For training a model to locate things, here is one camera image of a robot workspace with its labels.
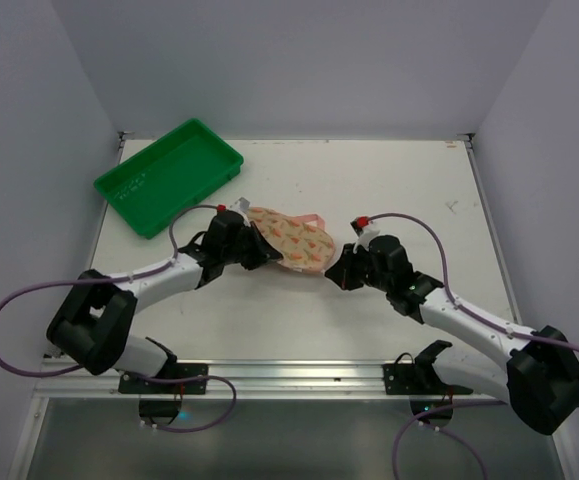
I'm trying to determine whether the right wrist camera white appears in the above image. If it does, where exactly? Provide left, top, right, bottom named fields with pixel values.
left=351, top=216, right=380, bottom=253

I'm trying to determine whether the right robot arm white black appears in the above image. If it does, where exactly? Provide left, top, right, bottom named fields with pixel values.
left=325, top=235, right=579, bottom=435

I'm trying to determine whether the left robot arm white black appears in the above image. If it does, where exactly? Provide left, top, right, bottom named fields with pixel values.
left=46, top=210, right=282, bottom=378

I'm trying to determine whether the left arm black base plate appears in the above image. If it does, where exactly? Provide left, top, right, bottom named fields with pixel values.
left=118, top=363, right=209, bottom=425

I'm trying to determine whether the aluminium mounting rail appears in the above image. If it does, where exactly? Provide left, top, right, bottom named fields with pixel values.
left=33, top=351, right=509, bottom=401

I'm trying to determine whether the pink bra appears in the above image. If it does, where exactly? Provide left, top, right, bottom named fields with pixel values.
left=292, top=213, right=325, bottom=230

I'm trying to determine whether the carrot print laundry bag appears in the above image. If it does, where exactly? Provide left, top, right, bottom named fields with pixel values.
left=247, top=207, right=336, bottom=274

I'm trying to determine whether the green plastic tray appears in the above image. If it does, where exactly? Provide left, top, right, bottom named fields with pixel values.
left=94, top=119, right=244, bottom=239

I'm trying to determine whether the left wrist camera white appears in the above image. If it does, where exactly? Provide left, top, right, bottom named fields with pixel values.
left=216, top=197, right=250, bottom=217

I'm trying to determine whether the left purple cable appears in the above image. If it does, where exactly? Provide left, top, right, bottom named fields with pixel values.
left=0, top=203, right=237, bottom=433

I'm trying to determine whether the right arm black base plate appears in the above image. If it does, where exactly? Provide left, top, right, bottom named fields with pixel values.
left=381, top=347, right=473, bottom=415

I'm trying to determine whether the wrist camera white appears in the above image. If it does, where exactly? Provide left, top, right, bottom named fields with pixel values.
left=351, top=216, right=380, bottom=253
left=216, top=197, right=250, bottom=217

